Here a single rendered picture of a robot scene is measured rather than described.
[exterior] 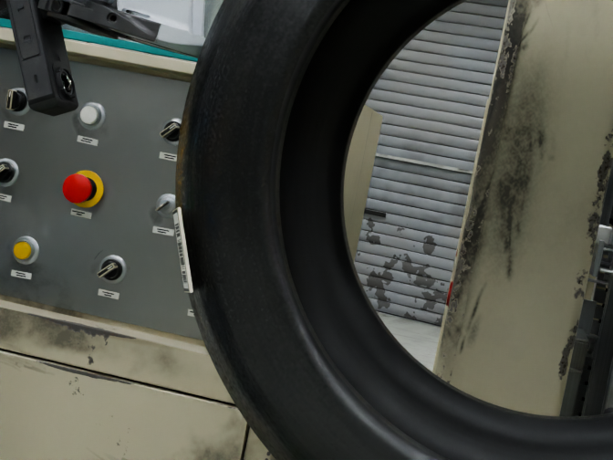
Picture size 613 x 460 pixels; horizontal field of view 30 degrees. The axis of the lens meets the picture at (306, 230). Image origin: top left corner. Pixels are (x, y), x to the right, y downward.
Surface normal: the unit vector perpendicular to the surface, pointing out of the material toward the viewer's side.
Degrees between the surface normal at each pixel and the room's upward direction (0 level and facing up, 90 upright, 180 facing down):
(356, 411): 99
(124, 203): 90
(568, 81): 90
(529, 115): 90
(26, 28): 88
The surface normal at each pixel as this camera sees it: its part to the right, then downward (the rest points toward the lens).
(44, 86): -0.24, -0.04
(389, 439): -0.29, 0.17
